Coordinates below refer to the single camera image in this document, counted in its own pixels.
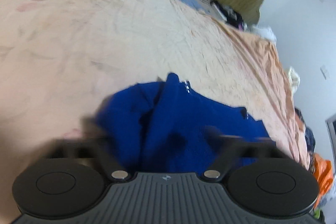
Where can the orange plastic bag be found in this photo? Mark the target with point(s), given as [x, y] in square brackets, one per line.
[323, 174]

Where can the pink floral bed blanket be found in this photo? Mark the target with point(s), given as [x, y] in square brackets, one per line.
[61, 58]

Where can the blue knit sweater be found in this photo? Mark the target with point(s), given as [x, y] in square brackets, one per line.
[167, 127]

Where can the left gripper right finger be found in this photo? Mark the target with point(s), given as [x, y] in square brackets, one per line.
[259, 177]

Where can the cream cloth beside bed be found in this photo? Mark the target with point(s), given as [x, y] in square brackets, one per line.
[294, 79]

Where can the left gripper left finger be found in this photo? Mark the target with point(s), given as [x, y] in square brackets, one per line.
[69, 180]

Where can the dark clothes pile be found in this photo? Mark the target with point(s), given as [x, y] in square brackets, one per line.
[231, 17]

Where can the white fluffy blanket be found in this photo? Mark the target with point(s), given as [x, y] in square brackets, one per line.
[264, 32]

